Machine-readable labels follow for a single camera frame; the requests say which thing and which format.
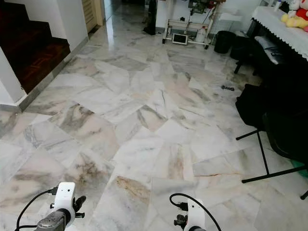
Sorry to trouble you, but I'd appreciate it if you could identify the green object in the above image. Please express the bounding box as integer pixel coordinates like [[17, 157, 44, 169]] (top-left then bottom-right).
[[297, 165, 308, 178]]

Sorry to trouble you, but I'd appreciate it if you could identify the dark wooden staircase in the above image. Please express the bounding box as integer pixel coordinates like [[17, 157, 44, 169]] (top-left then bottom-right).
[[0, 0, 73, 94]]

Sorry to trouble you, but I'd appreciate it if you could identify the black stool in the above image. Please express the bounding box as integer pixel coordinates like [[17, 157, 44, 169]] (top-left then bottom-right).
[[230, 35, 258, 74]]

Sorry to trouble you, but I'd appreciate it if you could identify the black waste bin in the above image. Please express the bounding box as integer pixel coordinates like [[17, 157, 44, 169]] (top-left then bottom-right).
[[214, 30, 236, 54]]

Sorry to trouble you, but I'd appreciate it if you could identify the black piano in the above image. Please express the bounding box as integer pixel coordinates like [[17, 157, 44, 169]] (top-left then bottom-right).
[[245, 18, 308, 116]]

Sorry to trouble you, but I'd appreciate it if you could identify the clear plastic bottle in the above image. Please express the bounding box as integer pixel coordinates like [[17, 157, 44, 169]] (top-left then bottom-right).
[[195, 26, 207, 44]]

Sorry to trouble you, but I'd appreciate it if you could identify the light wooden door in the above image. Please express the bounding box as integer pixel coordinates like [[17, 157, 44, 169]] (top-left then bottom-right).
[[82, 0, 105, 33]]

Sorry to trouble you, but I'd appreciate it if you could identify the white sewing machine table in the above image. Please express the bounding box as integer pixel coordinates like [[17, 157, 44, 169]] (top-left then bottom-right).
[[163, 0, 225, 49]]

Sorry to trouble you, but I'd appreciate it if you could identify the black upright appliance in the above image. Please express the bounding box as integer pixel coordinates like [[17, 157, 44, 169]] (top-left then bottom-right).
[[143, 0, 158, 35]]

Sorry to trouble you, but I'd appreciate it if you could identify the white plastic box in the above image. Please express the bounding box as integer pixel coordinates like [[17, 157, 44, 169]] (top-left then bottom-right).
[[218, 13, 242, 23]]

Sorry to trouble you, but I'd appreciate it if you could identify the white lace cloth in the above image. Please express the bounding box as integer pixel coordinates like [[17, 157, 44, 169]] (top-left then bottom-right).
[[251, 6, 308, 46]]

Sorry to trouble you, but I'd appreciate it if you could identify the yellow plush toy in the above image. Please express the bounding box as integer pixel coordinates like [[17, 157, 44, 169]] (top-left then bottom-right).
[[281, 13, 308, 29]]

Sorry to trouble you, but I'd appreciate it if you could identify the white and red plush toy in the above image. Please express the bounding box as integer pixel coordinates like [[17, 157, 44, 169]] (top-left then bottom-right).
[[288, 0, 308, 20]]

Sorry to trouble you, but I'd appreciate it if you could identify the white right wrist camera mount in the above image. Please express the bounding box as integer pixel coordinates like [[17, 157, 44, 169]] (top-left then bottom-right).
[[186, 199, 205, 231]]

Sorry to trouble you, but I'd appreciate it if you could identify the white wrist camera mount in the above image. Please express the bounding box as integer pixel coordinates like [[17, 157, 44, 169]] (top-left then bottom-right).
[[55, 182, 77, 224], [186, 199, 205, 231]]

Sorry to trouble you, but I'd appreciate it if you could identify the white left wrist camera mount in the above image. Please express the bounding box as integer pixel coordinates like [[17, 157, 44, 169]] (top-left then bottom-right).
[[55, 182, 77, 224]]

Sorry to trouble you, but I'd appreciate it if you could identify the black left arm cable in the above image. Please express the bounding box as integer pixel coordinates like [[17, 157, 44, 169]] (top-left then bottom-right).
[[15, 189, 58, 231]]

